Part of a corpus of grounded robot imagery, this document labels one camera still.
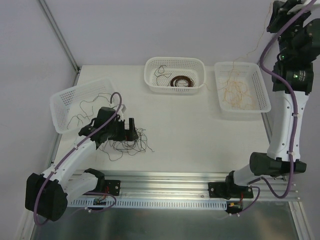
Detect yellow and black cables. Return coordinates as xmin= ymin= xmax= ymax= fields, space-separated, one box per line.
xmin=98 ymin=127 xmax=156 ymax=162

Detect white perforated basket middle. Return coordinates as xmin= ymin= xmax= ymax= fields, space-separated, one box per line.
xmin=143 ymin=56 xmax=207 ymax=95

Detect white perforated basket right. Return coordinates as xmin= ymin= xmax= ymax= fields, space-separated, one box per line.
xmin=214 ymin=61 xmax=272 ymax=114

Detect white slotted cable duct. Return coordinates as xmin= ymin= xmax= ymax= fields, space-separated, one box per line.
xmin=68 ymin=197 xmax=227 ymax=211

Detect yellow thin cable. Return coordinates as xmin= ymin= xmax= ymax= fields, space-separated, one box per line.
xmin=224 ymin=68 xmax=257 ymax=111
xmin=199 ymin=2 xmax=275 ymax=92
xmin=219 ymin=72 xmax=241 ymax=108
xmin=222 ymin=69 xmax=258 ymax=111

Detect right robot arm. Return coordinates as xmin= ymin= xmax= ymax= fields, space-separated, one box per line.
xmin=214 ymin=0 xmax=320 ymax=199

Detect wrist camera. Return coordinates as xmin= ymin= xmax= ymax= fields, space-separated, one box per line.
xmin=287 ymin=0 xmax=320 ymax=15
xmin=110 ymin=104 xmax=127 ymax=120

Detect white perforated basket left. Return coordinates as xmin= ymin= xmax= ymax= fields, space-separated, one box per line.
xmin=50 ymin=77 xmax=120 ymax=134

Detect aluminium frame post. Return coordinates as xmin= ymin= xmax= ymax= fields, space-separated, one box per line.
xmin=257 ymin=0 xmax=302 ymax=66
xmin=37 ymin=0 xmax=80 ymax=73

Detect brown coiled cable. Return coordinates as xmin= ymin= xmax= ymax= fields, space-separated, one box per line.
xmin=170 ymin=76 xmax=195 ymax=88

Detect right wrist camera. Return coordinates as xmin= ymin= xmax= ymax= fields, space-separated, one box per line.
xmin=287 ymin=0 xmax=320 ymax=15

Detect aluminium frame post left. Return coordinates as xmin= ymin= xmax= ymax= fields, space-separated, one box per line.
xmin=37 ymin=0 xmax=80 ymax=73

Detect dark loose cable left basket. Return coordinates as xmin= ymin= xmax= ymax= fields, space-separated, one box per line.
xmin=67 ymin=92 xmax=115 ymax=130

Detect dark brown thin cable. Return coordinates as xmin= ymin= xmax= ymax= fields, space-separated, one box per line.
xmin=153 ymin=64 xmax=173 ymax=87

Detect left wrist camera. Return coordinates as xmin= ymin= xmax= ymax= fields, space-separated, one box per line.
xmin=110 ymin=104 xmax=127 ymax=120

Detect aluminium mounting rail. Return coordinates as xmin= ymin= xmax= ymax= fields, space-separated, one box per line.
xmin=59 ymin=171 xmax=298 ymax=201

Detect aluminium frame post right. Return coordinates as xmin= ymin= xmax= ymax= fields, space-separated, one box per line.
xmin=257 ymin=0 xmax=302 ymax=66

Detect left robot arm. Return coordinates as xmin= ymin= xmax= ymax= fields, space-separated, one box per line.
xmin=24 ymin=107 xmax=138 ymax=223

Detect white perforated basket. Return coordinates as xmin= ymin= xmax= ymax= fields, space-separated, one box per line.
xmin=214 ymin=61 xmax=272 ymax=114
xmin=143 ymin=56 xmax=207 ymax=95
xmin=50 ymin=77 xmax=120 ymax=134

